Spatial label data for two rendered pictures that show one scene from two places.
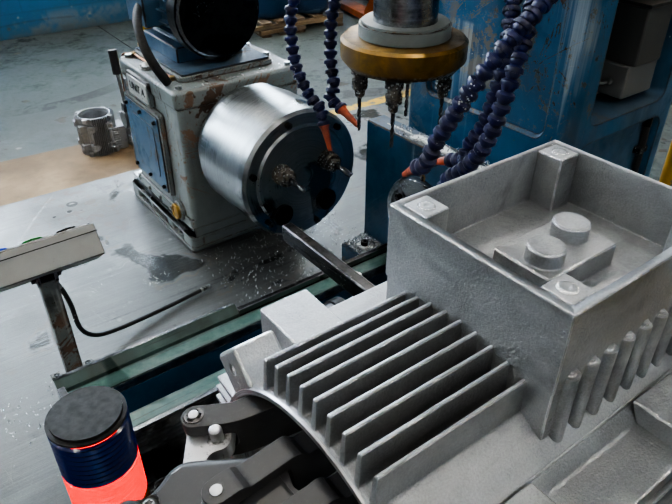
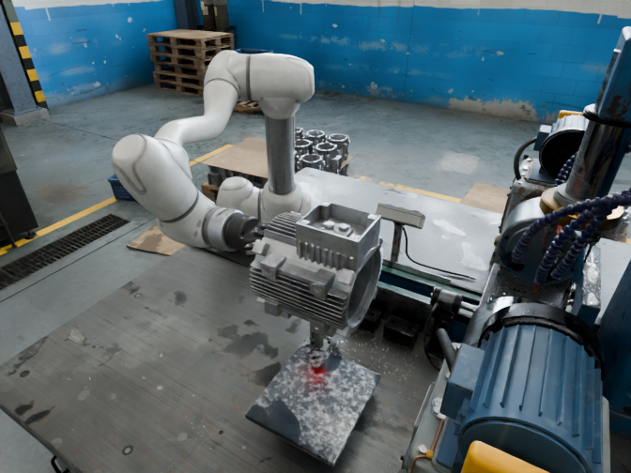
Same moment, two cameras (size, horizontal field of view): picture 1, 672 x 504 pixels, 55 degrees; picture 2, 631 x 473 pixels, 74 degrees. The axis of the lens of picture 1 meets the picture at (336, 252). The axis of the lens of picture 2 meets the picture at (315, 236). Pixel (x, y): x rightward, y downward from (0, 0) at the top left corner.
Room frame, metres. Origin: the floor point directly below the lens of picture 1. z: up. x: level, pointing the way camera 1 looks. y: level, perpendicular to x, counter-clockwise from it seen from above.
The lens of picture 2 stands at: (-0.04, -0.67, 1.82)
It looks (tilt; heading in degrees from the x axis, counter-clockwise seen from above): 33 degrees down; 66
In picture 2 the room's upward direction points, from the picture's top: straight up
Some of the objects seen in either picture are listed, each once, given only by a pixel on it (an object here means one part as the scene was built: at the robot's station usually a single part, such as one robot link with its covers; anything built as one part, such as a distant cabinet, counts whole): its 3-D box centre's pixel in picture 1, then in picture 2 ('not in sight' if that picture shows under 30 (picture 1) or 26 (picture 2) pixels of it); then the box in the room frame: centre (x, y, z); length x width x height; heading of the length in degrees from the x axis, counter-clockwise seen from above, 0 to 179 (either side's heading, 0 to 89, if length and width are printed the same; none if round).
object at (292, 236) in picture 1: (331, 266); (487, 289); (0.81, 0.01, 1.01); 0.26 x 0.04 x 0.03; 37
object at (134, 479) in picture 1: (105, 475); not in sight; (0.34, 0.19, 1.14); 0.06 x 0.06 x 0.04
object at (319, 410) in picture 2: not in sight; (315, 408); (0.23, -0.05, 0.86); 0.27 x 0.24 x 0.12; 37
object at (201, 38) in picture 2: not in sight; (193, 61); (1.16, 7.32, 0.45); 1.26 x 0.86 x 0.89; 125
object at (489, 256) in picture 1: (547, 273); (338, 236); (0.25, -0.10, 1.41); 0.12 x 0.11 x 0.07; 127
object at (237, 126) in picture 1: (262, 148); (543, 232); (1.18, 0.15, 1.04); 0.37 x 0.25 x 0.25; 37
